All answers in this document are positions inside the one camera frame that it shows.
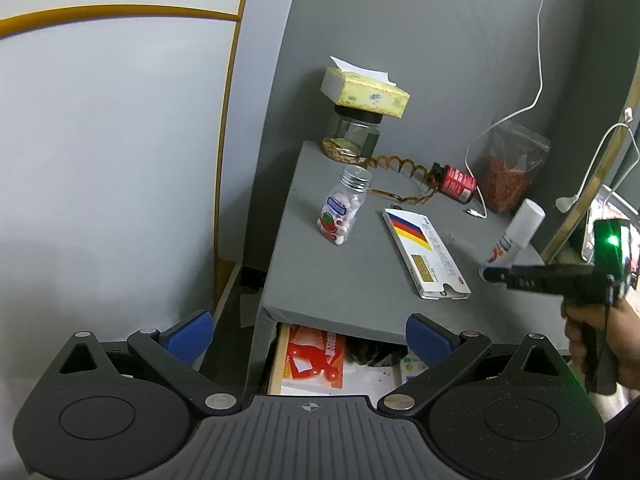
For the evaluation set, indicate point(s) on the brown hair claw clip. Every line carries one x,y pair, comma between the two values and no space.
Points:
401,180

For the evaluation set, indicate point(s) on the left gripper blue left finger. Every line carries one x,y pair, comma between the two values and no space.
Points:
189,339

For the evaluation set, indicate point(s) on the grey nightstand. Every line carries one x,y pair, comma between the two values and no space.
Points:
362,288

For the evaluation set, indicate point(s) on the glass jar black lid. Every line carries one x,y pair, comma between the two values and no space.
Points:
353,136

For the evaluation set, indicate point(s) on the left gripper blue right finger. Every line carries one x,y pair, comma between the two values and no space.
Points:
429,341

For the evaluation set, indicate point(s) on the yellow tissue box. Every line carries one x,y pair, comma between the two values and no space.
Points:
355,87

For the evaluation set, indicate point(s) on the white medicine box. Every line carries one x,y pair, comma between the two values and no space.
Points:
429,263

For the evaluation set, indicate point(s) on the glass bottle of pink tablets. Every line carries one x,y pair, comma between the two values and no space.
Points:
339,211

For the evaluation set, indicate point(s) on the red and white box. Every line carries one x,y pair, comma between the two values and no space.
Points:
314,359

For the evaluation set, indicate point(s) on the red label dark bottle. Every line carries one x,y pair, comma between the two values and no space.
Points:
454,183

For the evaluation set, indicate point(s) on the white thermometer device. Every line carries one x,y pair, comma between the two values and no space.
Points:
410,367

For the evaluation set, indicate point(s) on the right hand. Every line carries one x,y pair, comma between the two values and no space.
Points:
621,327

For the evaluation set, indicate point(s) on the white spray bottle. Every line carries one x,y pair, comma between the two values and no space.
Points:
517,235

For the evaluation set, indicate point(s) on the bag of red berries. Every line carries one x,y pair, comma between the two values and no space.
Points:
515,156

